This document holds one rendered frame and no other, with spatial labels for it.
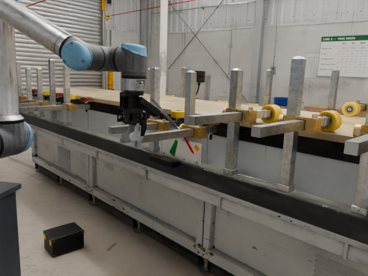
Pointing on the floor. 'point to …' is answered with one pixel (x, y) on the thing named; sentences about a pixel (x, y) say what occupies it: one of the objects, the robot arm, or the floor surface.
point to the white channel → (163, 45)
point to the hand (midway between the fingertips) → (138, 143)
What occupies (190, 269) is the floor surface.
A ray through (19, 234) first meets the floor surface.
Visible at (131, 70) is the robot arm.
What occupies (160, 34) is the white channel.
